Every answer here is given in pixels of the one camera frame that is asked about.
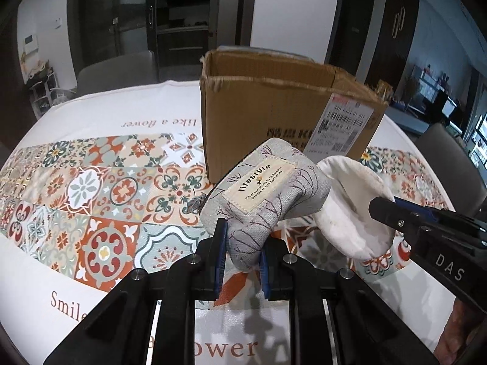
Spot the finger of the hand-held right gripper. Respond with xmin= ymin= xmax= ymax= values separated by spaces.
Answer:
xmin=368 ymin=196 xmax=424 ymax=233
xmin=392 ymin=195 xmax=487 ymax=236

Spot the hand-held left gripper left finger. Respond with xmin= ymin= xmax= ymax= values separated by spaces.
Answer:
xmin=43 ymin=218 xmax=229 ymax=365

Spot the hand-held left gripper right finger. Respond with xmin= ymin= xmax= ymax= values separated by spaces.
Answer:
xmin=260 ymin=237 xmax=435 ymax=365

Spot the grey branch-print fabric pouch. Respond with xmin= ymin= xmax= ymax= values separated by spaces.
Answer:
xmin=188 ymin=138 xmax=332 ymax=273

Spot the brown cardboard box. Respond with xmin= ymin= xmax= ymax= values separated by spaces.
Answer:
xmin=199 ymin=47 xmax=391 ymax=185

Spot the person's right hand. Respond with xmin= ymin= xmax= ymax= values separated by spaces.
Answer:
xmin=437 ymin=300 xmax=487 ymax=364

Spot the grey dining chair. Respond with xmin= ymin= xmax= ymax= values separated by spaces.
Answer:
xmin=75 ymin=50 xmax=159 ymax=96
xmin=414 ymin=123 xmax=481 ymax=218

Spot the television screen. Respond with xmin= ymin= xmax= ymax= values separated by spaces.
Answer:
xmin=440 ymin=95 xmax=458 ymax=119

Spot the floral tile-print tablecloth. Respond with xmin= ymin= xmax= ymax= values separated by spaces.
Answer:
xmin=0 ymin=80 xmax=457 ymax=365

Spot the dark wooden door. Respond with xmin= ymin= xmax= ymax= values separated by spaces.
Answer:
xmin=325 ymin=0 xmax=377 ymax=81

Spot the white shoe rack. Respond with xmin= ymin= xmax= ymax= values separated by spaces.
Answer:
xmin=22 ymin=61 xmax=77 ymax=121

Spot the silver refrigerator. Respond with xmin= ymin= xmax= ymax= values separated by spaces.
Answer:
xmin=208 ymin=0 xmax=252 ymax=51

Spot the dark glass sliding door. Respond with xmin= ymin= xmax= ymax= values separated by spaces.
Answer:
xmin=66 ymin=0 xmax=157 ymax=77

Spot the gold clip-shaped wall ornament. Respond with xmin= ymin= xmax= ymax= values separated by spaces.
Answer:
xmin=391 ymin=7 xmax=405 ymax=39

